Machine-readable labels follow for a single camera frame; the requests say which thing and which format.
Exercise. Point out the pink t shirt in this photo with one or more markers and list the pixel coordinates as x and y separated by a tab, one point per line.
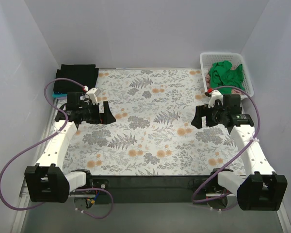
235	91

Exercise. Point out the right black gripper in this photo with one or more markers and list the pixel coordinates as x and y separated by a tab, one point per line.
206	116

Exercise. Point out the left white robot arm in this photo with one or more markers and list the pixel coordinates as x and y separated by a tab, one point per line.
46	181

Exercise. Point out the white plastic basket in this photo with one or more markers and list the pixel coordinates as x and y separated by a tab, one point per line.
208	58

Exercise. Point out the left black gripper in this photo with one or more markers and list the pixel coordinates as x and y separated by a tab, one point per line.
102	114

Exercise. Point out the green t shirt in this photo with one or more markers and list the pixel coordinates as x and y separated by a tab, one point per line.
222	74

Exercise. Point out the aluminium frame rail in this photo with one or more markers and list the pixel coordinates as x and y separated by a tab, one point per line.
24	197

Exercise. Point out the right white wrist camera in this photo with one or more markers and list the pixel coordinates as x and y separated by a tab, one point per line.
214	95

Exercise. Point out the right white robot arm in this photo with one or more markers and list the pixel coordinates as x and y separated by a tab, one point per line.
262	189

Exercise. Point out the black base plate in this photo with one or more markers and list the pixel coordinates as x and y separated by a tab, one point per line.
144	189

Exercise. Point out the folded black t shirt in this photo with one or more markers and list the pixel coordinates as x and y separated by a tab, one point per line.
86	75

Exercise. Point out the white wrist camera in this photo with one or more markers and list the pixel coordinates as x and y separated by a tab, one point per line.
214	95
91	94

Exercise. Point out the floral table mat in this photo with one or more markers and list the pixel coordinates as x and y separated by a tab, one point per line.
152	134

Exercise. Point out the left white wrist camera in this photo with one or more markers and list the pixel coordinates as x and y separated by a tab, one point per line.
91	94

